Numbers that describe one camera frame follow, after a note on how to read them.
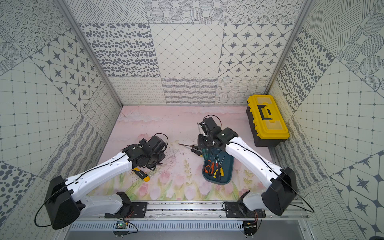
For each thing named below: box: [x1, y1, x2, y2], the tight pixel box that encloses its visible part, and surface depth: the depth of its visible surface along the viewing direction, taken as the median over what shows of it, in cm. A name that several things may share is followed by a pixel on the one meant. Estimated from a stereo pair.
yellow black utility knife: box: [131, 167, 150, 182], surface depth 85 cm
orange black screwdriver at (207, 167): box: [204, 160, 212, 174], surface depth 88 cm
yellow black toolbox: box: [246, 94, 290, 147], surface depth 93 cm
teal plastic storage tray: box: [202, 148, 235, 185], surface depth 87 cm
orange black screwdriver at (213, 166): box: [211, 155, 216, 175], surface depth 88 cm
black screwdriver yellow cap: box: [191, 148, 203, 157], surface depth 95 cm
